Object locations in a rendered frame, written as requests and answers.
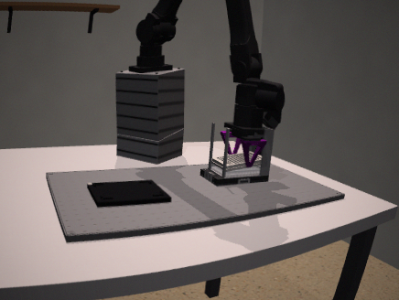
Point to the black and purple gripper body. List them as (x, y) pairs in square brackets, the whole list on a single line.
[(241, 126)]

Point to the white well plate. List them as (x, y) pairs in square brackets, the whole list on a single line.
[(237, 173)]

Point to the beige well plate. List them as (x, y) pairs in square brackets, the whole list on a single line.
[(235, 161)]

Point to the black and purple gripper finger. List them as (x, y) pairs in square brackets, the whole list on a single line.
[(237, 143), (259, 148)]

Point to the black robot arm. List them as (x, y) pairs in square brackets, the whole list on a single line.
[(246, 68)]

